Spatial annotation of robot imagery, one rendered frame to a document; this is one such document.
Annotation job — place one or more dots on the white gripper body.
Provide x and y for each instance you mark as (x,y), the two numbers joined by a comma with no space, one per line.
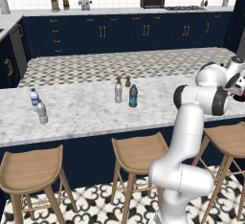
(238,83)

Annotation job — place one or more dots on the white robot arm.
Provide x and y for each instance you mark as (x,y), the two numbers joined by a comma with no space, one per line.
(186,132)

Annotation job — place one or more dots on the wooden bar stool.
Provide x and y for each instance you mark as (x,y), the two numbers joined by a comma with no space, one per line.
(30,173)
(137,154)
(228,143)

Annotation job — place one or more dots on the dark blue tall cabinet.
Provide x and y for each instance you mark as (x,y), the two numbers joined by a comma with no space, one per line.
(237,14)

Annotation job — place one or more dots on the grey pot with utensils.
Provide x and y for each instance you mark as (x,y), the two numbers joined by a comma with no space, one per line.
(225,1)

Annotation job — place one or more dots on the dark oil bottle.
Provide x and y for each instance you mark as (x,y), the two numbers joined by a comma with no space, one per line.
(202,1)
(206,0)

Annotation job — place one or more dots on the black gas hob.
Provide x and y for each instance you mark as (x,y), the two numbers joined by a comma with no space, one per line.
(185,8)

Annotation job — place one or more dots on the dark bottle with blue cap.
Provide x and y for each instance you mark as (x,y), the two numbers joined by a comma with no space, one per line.
(133,97)

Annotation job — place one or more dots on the small brown glass bottle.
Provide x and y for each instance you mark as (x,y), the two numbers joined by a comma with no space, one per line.
(128,81)

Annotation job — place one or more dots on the black toaster oven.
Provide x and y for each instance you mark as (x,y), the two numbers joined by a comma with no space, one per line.
(152,0)

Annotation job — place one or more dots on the clear bottle with brown cap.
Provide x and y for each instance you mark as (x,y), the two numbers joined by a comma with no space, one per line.
(118,92)

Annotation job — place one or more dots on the dark blue base cupboards run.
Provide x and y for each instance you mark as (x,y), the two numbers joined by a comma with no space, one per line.
(127,34)

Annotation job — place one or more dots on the dark blue island base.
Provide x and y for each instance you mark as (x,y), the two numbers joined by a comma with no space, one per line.
(86,157)

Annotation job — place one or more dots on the grey utensil rack stand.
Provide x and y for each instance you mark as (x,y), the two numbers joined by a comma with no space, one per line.
(84,1)

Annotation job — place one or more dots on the wooden knife block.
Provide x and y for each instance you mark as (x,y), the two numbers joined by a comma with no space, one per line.
(66,4)

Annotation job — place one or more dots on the water bottle with blue label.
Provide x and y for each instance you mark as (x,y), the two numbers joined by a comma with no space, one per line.
(34,98)

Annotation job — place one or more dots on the grey dishwasher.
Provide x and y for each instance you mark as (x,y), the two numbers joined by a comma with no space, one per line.
(18,50)

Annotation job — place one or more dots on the dark blue side cupboard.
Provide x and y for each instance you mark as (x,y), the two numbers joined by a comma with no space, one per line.
(7,63)

